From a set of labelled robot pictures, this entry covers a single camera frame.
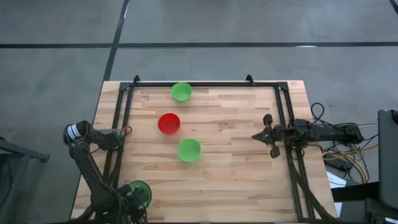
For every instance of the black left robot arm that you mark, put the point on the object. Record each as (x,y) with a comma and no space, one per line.
(93,177)

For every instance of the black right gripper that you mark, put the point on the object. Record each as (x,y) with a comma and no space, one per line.
(275,133)

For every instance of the dark grey monitor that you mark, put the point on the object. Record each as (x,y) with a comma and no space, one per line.
(388,155)

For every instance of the white paper sheet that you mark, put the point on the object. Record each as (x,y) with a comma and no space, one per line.
(335,180)

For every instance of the red plastic bowl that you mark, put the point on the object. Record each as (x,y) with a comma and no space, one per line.
(168,123)

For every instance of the green plastic bowl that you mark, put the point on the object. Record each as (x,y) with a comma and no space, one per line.
(181,91)
(189,150)
(149,193)

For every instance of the grey metal rack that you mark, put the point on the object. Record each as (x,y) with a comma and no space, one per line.
(25,153)

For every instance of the black metal frame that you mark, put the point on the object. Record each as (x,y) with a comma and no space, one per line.
(202,84)

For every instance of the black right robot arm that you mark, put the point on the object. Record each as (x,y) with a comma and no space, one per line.
(326,132)

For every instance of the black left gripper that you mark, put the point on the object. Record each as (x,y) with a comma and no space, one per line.
(136,199)

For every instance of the dark box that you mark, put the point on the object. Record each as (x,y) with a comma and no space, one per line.
(381,213)

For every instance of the black power adapter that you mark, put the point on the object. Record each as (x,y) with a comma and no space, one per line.
(338,164)

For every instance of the black beam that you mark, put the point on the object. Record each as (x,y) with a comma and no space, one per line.
(354,191)

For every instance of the large beige bowl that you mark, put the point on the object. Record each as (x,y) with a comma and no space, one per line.
(152,196)

